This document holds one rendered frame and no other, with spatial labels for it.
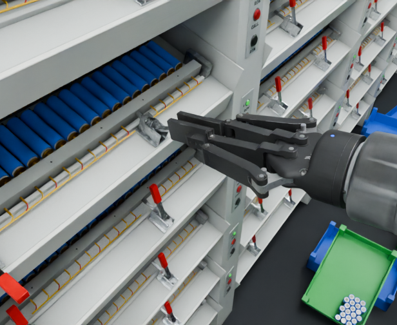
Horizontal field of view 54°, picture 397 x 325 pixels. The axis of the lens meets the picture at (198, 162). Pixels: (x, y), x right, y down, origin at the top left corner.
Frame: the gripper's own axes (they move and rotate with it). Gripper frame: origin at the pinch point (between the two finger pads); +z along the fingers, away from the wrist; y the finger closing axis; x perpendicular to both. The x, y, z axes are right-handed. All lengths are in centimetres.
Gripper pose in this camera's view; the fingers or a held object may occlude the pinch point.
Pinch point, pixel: (195, 130)
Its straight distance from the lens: 49.9
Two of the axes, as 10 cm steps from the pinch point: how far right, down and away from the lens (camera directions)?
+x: -1.6, -8.0, -5.8
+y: 6.0, -5.4, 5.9
